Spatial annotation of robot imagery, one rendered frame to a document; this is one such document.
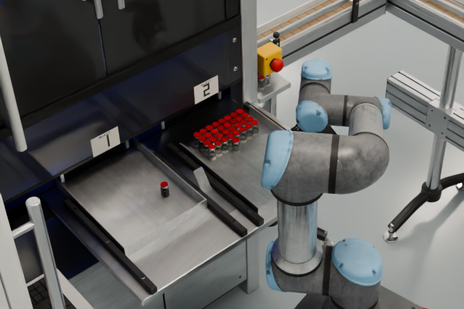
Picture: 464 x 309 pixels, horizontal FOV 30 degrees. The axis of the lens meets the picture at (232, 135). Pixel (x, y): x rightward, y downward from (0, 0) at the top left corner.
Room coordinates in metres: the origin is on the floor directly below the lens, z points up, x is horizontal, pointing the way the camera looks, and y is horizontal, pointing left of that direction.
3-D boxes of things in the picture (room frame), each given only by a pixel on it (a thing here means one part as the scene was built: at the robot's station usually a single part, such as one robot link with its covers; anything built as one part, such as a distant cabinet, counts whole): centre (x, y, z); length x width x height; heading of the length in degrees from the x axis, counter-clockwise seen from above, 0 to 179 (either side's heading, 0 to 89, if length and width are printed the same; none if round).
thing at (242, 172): (1.79, -0.06, 0.90); 0.34 x 0.26 x 0.04; 38
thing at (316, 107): (1.60, -0.21, 1.21); 0.11 x 0.11 x 0.08; 80
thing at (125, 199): (1.66, 0.28, 0.90); 0.34 x 0.26 x 0.04; 38
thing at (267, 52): (2.12, -0.11, 0.99); 0.08 x 0.07 x 0.07; 38
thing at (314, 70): (1.70, -0.21, 1.22); 0.09 x 0.08 x 0.11; 170
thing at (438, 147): (2.42, -0.77, 0.46); 0.09 x 0.09 x 0.77; 38
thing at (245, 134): (1.86, 0.00, 0.90); 0.18 x 0.02 x 0.05; 128
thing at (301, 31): (2.41, -0.25, 0.92); 0.69 x 0.16 x 0.16; 128
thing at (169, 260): (1.71, 0.10, 0.87); 0.70 x 0.48 x 0.02; 128
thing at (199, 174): (1.65, 0.05, 0.91); 0.14 x 0.03 x 0.06; 39
